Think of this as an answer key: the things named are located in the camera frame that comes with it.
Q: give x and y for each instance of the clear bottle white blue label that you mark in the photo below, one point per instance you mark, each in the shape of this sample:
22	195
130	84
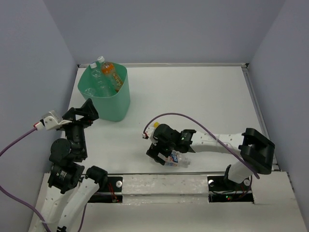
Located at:
171	158

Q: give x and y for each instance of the long clear bottle white cap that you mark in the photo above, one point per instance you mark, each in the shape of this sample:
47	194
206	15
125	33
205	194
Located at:
101	83

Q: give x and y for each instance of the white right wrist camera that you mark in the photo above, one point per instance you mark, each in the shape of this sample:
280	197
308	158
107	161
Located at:
149	134

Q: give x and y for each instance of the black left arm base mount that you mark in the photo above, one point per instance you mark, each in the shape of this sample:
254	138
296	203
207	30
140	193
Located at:
110	193

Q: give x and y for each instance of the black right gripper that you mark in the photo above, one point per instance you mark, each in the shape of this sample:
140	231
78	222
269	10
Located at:
153	152

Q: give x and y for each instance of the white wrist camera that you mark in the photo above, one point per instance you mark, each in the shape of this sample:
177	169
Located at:
149	134
50	121

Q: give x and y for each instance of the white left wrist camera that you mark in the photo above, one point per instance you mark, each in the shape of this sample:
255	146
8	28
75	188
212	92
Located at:
50	121

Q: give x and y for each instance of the clear bottle yellow cap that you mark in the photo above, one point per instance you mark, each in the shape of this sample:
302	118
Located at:
156	124

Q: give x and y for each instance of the crushed clear bottle white cap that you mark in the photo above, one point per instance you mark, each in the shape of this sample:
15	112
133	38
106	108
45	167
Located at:
90	92

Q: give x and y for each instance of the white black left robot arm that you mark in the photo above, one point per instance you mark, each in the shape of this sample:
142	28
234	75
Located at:
70	186

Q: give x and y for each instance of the green plastic bin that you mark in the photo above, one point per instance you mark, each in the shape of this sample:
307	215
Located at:
109	108

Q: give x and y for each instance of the orange label bottle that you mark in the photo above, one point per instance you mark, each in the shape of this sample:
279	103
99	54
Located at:
109	70

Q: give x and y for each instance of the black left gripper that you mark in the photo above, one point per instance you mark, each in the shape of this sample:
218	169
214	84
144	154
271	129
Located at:
88	108

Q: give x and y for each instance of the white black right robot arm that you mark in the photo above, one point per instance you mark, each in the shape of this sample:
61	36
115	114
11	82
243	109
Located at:
254	152

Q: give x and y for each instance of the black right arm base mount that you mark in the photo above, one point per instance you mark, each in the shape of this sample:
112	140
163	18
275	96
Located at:
223	190

